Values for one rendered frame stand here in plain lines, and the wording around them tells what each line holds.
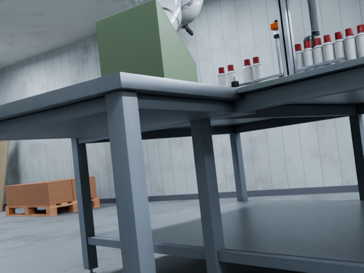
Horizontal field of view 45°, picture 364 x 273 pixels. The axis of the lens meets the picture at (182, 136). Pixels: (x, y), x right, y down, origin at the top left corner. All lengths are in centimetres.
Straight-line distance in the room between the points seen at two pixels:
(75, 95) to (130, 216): 36
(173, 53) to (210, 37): 477
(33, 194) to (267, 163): 339
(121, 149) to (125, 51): 51
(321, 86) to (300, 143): 415
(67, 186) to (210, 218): 507
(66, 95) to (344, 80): 82
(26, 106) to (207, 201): 81
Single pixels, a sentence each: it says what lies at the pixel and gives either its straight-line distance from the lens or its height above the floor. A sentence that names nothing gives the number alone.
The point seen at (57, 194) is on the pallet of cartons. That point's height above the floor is 29.
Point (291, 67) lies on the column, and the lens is 206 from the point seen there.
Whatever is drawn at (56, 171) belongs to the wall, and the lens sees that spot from 839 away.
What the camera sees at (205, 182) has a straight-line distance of 178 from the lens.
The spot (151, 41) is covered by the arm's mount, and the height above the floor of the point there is 99.
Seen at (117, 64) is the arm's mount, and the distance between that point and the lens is 157.
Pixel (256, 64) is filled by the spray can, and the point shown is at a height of 104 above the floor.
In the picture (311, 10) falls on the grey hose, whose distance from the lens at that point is 210.
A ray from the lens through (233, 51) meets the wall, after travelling 605.
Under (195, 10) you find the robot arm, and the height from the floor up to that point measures 121.
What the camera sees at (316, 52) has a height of 102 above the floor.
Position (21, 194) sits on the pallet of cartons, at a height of 33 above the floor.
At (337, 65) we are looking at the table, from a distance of 140.
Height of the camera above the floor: 60
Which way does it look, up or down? 3 degrees up
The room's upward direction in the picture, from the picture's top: 6 degrees counter-clockwise
